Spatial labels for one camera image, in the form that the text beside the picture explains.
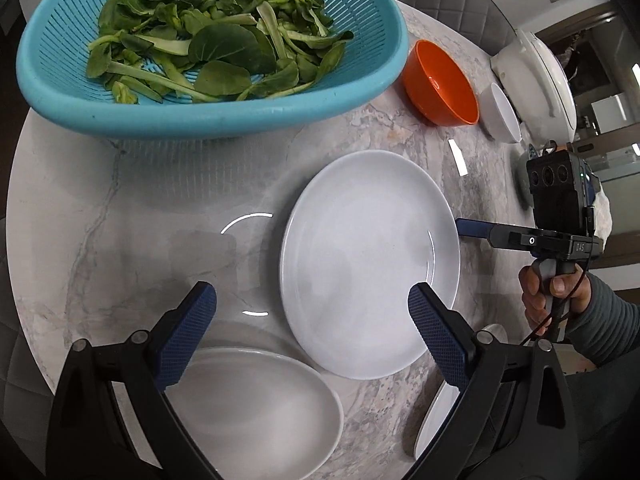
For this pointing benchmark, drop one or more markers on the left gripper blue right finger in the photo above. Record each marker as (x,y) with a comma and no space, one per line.
(446,334)

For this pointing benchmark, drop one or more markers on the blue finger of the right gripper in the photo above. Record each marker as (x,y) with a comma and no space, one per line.
(473,228)

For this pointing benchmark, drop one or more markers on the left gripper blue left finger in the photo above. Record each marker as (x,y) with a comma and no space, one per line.
(179,331)

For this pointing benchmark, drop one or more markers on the large white round plate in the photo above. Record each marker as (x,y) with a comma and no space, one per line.
(364,230)

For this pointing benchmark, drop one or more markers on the small white bowl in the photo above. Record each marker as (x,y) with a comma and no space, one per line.
(498,116)

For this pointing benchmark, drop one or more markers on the white oval plate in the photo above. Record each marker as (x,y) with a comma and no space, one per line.
(257,415)

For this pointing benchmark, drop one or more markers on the orange plastic bowl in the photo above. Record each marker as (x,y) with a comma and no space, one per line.
(438,88)

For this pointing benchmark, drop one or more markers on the right hand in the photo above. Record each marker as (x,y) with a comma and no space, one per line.
(576,287)

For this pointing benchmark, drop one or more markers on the white rice cooker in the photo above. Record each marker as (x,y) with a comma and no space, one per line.
(538,88)

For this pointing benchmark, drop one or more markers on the grey ribbed right sleeve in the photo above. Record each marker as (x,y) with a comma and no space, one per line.
(607,329)

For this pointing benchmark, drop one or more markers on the grey quilted chair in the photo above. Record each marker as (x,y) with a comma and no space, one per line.
(480,21)

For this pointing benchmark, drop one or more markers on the turquoise plastic colander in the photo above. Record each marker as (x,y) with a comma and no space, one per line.
(53,54)

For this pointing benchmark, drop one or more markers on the green leafy vegetables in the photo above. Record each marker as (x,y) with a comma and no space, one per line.
(207,51)

